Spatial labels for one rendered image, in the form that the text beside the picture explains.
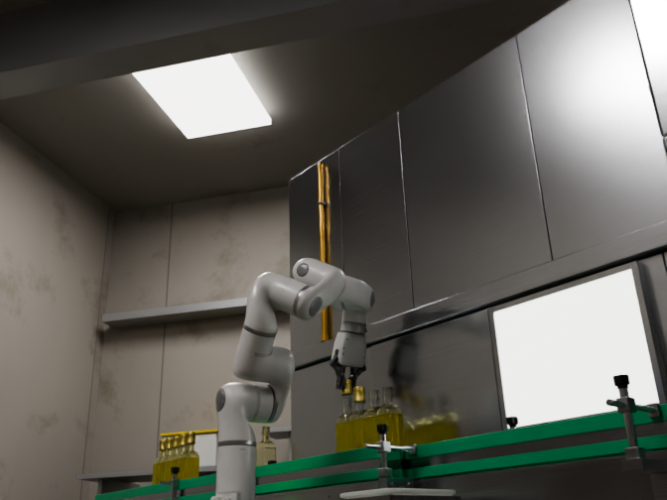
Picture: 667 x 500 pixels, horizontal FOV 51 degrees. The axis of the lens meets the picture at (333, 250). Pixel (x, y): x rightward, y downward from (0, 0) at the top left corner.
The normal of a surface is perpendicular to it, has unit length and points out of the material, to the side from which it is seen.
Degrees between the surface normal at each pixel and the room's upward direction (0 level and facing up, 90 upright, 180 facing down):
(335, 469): 90
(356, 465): 90
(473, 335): 90
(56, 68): 180
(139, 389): 90
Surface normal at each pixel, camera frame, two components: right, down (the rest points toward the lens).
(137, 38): -0.25, -0.36
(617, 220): -0.77, -0.22
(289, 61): 0.04, 0.92
